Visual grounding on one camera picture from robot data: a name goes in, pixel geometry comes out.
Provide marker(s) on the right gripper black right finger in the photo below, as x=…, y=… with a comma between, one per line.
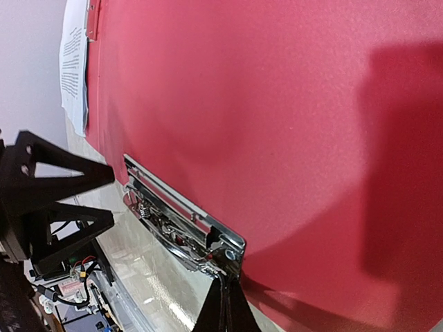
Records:
x=57, y=234

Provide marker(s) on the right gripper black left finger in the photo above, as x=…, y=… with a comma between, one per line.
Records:
x=19, y=161

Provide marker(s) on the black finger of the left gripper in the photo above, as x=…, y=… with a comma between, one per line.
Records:
x=225, y=308

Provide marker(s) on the red file folder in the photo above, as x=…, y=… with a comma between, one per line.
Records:
x=312, y=128

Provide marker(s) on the metal clip top of folder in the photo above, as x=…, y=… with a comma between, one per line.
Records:
x=197, y=240

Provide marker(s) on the aluminium front rail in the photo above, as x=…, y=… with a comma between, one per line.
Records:
x=168, y=295

